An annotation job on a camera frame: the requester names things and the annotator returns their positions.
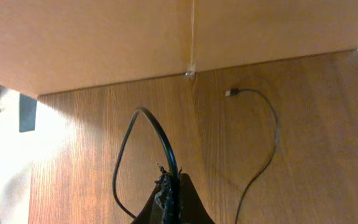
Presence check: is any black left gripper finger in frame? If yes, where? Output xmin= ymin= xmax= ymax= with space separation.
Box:
xmin=132 ymin=173 xmax=214 ymax=224

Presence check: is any black usb cables bundle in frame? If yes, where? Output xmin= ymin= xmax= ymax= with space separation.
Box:
xmin=112 ymin=107 xmax=180 ymax=220

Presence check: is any long thin black usb cable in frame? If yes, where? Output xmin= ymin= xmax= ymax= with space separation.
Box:
xmin=224 ymin=88 xmax=281 ymax=224

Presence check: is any dark rectangular wall panel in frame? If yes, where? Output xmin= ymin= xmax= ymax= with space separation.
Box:
xmin=19 ymin=93 xmax=37 ymax=133

